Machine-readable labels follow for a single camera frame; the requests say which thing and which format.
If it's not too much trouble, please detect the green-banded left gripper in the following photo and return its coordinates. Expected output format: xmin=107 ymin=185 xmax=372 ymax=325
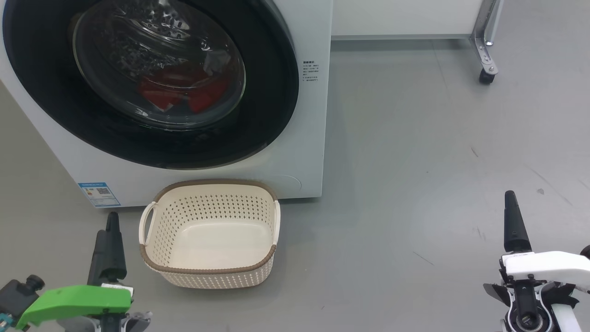
xmin=16 ymin=212 xmax=153 ymax=332

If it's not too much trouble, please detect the white background panel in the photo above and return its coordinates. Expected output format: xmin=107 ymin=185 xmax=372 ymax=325
xmin=331 ymin=0 xmax=484 ymax=41

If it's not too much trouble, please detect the white front-load washing machine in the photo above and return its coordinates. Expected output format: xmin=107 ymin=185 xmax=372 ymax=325
xmin=0 ymin=0 xmax=333 ymax=209

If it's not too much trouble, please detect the metal frame leg with caster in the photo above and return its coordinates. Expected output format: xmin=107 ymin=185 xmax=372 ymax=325
xmin=469 ymin=0 xmax=504 ymax=85

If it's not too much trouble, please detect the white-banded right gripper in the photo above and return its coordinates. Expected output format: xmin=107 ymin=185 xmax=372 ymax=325
xmin=483 ymin=190 xmax=590 ymax=332

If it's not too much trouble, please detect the red basketball jersey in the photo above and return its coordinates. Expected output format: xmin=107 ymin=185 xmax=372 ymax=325
xmin=137 ymin=65 xmax=231 ymax=113

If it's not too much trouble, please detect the blue energy label sticker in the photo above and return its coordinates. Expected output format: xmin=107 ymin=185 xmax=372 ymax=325
xmin=77 ymin=182 xmax=121 ymax=208

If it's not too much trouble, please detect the cream perforated laundry basket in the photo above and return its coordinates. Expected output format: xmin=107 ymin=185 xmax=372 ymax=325
xmin=139 ymin=179 xmax=281 ymax=290

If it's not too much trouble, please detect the black round glass washer door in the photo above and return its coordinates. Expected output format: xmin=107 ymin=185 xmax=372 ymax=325
xmin=2 ymin=0 xmax=300 ymax=170

